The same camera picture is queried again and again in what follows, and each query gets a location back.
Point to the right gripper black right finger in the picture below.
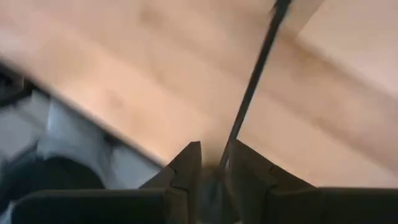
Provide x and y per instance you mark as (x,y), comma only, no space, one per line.
(264,199)

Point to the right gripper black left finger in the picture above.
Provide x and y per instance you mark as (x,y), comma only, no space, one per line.
(174,193)

